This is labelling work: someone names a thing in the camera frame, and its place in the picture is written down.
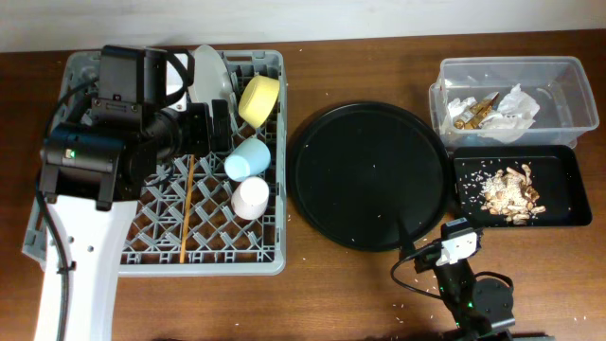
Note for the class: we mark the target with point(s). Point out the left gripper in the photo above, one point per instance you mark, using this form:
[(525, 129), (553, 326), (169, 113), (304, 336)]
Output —
[(202, 142)]

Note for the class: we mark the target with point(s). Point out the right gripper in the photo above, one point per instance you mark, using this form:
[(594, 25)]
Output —
[(429, 260)]

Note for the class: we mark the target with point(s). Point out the wooden chopstick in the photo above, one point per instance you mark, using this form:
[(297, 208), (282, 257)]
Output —
[(187, 206)]

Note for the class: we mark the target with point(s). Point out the blue cup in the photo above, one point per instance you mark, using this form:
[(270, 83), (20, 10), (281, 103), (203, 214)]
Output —
[(251, 157)]

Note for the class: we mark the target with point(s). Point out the grey plate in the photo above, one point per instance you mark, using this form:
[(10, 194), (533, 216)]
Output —
[(211, 79)]

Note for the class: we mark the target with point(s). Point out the yellow bowl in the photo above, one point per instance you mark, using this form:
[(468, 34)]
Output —
[(258, 100)]

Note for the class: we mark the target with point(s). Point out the pink cup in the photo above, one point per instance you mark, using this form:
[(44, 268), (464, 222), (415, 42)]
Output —
[(250, 199)]

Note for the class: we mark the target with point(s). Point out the food scraps pile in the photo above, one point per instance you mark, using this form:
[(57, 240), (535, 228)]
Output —
[(510, 193)]

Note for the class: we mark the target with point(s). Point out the gold snack wrapper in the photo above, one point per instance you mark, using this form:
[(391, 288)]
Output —
[(475, 114)]

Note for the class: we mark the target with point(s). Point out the white napkin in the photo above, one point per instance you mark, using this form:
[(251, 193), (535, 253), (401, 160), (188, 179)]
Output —
[(505, 122)]

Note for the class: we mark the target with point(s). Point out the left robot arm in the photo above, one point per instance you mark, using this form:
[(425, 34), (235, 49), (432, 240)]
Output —
[(143, 108)]

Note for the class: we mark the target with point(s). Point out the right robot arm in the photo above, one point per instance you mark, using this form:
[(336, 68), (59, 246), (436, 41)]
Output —
[(480, 303)]

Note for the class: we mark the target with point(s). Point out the grey dishwasher rack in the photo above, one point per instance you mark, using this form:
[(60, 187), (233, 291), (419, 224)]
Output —
[(219, 243)]

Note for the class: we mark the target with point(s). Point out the round black serving tray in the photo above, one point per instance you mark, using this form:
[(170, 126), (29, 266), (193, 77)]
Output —
[(352, 170)]

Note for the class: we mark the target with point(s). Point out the black rectangular tray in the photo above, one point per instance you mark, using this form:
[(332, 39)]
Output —
[(554, 173)]

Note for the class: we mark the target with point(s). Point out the clear plastic bin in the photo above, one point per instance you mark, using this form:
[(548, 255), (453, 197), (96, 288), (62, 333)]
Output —
[(559, 85)]

